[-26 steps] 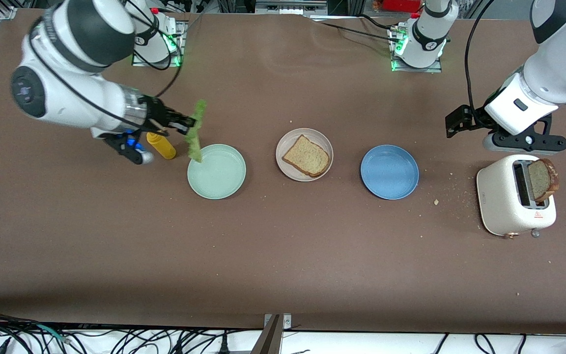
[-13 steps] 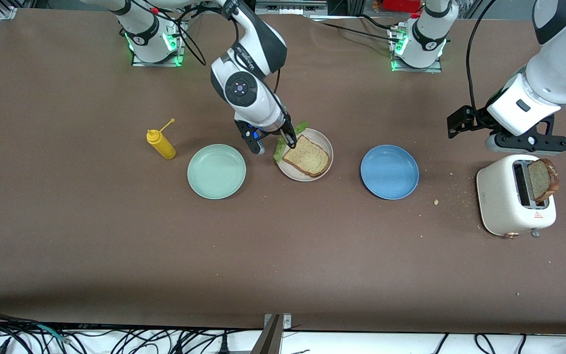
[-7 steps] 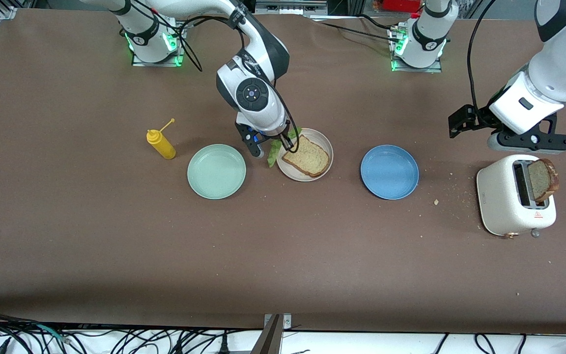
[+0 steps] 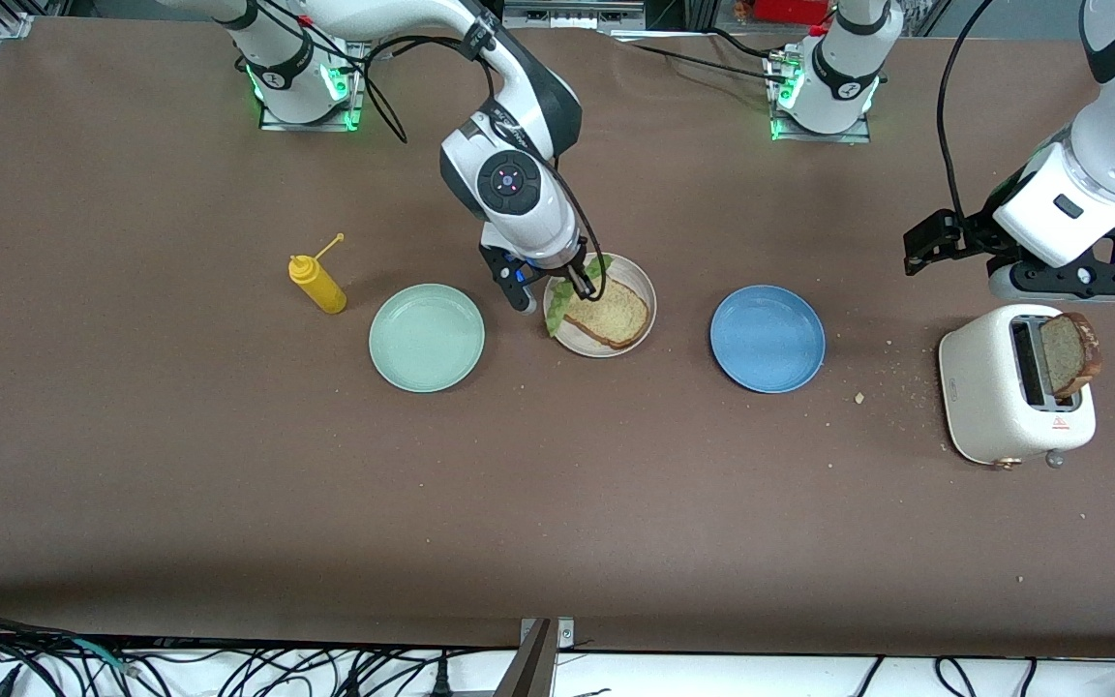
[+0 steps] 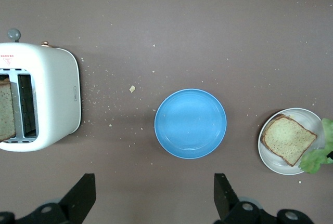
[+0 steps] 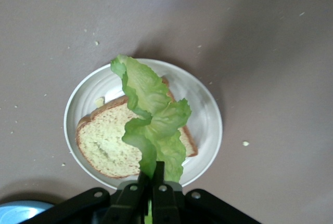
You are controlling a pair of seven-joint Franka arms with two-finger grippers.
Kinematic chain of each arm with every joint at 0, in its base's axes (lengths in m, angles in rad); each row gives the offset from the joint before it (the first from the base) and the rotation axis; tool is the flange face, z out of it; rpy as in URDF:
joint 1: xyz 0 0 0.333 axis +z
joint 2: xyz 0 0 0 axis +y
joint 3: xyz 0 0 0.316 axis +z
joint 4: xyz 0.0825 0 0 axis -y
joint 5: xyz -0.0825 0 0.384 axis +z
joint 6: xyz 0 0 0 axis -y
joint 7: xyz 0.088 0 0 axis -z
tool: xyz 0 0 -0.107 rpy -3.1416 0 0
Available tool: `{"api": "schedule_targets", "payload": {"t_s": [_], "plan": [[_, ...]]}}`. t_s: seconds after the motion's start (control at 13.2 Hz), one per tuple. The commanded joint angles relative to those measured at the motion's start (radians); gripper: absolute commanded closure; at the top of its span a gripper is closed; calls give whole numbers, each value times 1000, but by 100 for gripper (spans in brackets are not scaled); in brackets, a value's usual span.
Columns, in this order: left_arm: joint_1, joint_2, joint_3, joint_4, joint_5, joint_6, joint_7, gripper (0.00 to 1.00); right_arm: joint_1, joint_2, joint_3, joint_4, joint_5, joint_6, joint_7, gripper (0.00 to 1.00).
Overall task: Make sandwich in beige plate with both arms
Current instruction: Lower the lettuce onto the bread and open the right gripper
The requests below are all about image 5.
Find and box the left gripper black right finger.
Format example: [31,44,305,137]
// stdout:
[214,173,317,224]

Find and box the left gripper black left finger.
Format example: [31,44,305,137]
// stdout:
[0,173,97,224]

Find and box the green lettuce leaf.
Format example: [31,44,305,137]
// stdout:
[298,117,333,175]

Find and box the light bread slice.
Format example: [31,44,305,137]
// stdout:
[260,113,318,167]

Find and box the dark crust bread slice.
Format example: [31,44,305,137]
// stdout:
[0,78,17,143]

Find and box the beige plate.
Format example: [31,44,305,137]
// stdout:
[258,108,326,175]

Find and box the blue plate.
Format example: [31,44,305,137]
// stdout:
[154,88,227,160]

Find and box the white toaster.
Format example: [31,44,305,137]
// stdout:
[0,28,82,153]

